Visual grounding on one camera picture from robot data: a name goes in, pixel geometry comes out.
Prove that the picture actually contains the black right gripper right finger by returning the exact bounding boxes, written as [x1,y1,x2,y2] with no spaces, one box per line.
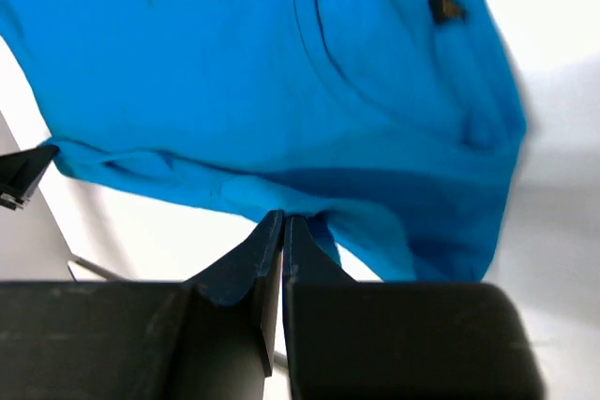
[283,215,355,286]

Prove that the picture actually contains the blue t-shirt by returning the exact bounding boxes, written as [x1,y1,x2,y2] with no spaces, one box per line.
[1,0,526,281]

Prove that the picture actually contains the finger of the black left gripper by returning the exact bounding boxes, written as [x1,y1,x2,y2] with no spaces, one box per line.
[0,145,58,211]

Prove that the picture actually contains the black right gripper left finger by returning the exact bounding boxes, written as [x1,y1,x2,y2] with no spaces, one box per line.
[185,210,284,377]

